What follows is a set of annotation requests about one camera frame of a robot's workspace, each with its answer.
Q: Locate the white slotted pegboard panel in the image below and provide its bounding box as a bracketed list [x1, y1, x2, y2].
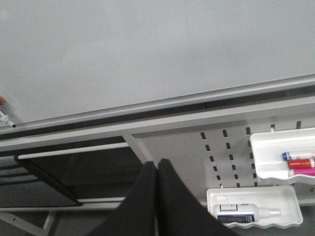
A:
[131, 118, 315, 207]

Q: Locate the dark hanging flip panel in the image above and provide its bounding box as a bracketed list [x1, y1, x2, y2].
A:
[0, 142, 129, 209]

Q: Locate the blue capped marker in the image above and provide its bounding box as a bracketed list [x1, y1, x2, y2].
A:
[282, 151, 315, 161]

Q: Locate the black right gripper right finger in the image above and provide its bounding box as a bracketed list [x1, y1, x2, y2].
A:
[157, 159, 237, 236]

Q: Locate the white whiteboard marker black tip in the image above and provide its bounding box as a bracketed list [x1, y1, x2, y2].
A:
[0, 111, 16, 128]

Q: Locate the pink marker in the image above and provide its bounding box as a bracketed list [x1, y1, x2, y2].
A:
[289, 168, 315, 177]

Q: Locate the white whiteboard stand frame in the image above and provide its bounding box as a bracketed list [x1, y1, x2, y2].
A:
[0, 91, 315, 236]

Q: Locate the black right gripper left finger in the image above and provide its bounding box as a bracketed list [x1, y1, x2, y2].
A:
[88, 161, 157, 236]

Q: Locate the white lower accessory tray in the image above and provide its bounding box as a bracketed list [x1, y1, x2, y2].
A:
[207, 186, 303, 229]

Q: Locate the white upper marker tray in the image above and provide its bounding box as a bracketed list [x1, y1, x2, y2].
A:
[250, 128, 315, 185]

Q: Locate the whiteboard cleaner spray bottle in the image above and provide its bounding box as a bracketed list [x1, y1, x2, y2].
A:
[214, 204, 282, 223]

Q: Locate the large white whiteboard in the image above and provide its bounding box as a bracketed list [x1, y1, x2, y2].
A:
[0, 0, 315, 134]

